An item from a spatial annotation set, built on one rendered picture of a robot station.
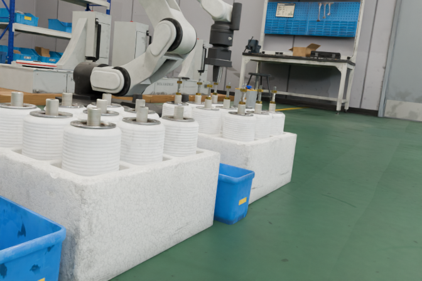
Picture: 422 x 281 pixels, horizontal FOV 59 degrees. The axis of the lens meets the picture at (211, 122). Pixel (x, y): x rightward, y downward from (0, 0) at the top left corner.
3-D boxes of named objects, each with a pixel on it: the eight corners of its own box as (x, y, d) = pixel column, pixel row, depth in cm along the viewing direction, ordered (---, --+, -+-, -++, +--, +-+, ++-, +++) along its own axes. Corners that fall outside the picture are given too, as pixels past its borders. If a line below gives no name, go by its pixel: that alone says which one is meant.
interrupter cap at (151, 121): (113, 121, 72) (113, 117, 72) (140, 119, 79) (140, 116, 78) (142, 127, 68) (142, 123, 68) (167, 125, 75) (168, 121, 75)
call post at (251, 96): (226, 162, 156) (234, 88, 152) (234, 159, 162) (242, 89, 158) (241, 165, 153) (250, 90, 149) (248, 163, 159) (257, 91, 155)
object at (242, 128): (255, 177, 110) (263, 117, 108) (227, 178, 106) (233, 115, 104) (240, 169, 118) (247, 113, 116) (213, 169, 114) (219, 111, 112)
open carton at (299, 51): (296, 58, 604) (298, 44, 601) (319, 60, 577) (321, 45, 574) (287, 56, 582) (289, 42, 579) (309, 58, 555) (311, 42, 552)
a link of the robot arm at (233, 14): (205, 32, 137) (208, 0, 136) (219, 36, 146) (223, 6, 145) (232, 32, 131) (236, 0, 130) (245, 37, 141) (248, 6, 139)
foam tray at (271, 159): (137, 176, 123) (142, 122, 120) (202, 159, 156) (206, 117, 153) (242, 208, 103) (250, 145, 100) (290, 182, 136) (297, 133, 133)
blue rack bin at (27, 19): (-6, 22, 549) (-5, 7, 546) (18, 26, 583) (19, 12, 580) (16, 22, 526) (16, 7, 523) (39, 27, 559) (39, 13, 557)
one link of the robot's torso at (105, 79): (88, 91, 179) (90, 64, 177) (117, 92, 196) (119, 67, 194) (120, 96, 169) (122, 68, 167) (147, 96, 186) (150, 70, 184)
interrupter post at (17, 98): (7, 107, 76) (8, 91, 75) (19, 107, 78) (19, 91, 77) (14, 109, 74) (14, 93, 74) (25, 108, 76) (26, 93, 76)
